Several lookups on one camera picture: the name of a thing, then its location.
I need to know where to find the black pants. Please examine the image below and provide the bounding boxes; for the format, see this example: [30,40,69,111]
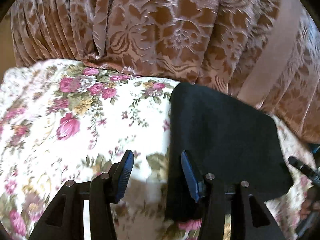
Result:
[165,83,293,222]

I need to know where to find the person right hand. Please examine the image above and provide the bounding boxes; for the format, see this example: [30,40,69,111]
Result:
[299,187,319,220]

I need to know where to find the brown floral curtain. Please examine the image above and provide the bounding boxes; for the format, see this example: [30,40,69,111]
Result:
[10,0,319,144]

